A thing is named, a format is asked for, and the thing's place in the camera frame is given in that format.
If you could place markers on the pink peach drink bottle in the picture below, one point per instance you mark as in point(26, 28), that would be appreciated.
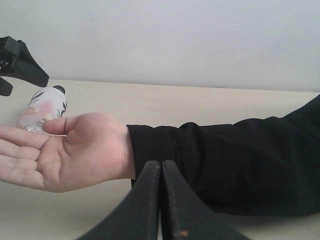
point(46, 104)

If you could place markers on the person's open bare hand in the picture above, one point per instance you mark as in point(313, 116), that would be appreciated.
point(72, 153)

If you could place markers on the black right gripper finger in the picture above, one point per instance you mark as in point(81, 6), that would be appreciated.
point(5, 88)
point(19, 63)
point(184, 216)
point(137, 216)

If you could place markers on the black sleeved forearm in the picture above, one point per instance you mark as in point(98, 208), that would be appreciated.
point(255, 167)

